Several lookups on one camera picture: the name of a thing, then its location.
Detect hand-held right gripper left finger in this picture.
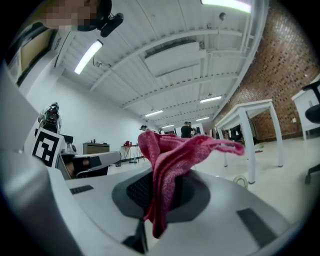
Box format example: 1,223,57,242
65,166,154,256

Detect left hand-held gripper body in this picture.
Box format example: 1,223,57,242
31,127,122,181

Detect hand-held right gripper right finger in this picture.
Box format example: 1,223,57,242
146,169,291,256

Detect pink cloth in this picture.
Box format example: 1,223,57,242
137,130,245,240

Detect clear tape roll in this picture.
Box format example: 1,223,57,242
232,174,249,189

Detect grey low cabinet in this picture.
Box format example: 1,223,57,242
82,142,110,155

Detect small folding table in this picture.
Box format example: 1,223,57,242
121,143,146,164

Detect long white table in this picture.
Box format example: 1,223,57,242
215,99,285,185

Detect person's torso in white shirt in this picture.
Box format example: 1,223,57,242
4,21,65,87

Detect short white table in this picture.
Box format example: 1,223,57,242
291,74,320,141

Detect black office chair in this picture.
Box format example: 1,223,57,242
301,81,320,185

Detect person's head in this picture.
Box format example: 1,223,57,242
46,0,113,32

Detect white ceiling air conditioner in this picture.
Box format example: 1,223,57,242
144,41,207,78

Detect black head-mounted camera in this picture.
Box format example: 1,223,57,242
96,12,125,38

